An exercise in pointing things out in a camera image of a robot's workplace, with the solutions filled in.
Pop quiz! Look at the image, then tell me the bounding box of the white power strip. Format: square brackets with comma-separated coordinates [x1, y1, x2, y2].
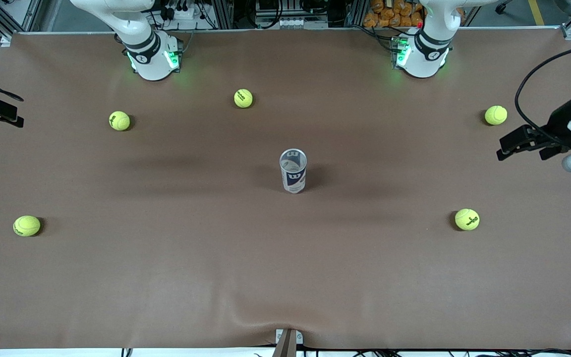
[164, 4, 204, 21]

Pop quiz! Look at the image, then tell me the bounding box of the pile of orange items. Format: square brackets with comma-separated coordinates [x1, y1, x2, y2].
[363, 0, 425, 29]

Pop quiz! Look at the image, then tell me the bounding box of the white connector strip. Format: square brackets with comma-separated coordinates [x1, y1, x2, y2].
[275, 17, 312, 29]

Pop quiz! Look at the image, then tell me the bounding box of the camera mount post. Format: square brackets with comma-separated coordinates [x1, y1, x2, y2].
[272, 328, 304, 357]

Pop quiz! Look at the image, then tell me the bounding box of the brown table mat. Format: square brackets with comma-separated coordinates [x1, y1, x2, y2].
[0, 27, 571, 350]

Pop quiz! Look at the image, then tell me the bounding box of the white blue tennis ball can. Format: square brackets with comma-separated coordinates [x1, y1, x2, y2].
[279, 148, 308, 194]

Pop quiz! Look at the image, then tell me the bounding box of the yellow tennis ball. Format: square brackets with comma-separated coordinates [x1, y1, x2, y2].
[455, 208, 480, 231]
[484, 105, 508, 126]

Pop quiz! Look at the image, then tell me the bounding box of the yellow tennis ball Head print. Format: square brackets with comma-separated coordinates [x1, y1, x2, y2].
[13, 215, 41, 237]
[233, 88, 254, 109]

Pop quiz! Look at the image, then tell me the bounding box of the yellow tennis ball Wilson print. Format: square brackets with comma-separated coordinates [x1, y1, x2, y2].
[109, 111, 131, 131]

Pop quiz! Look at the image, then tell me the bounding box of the aluminium frame post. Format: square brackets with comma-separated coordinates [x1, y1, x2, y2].
[347, 0, 368, 28]
[214, 0, 234, 29]

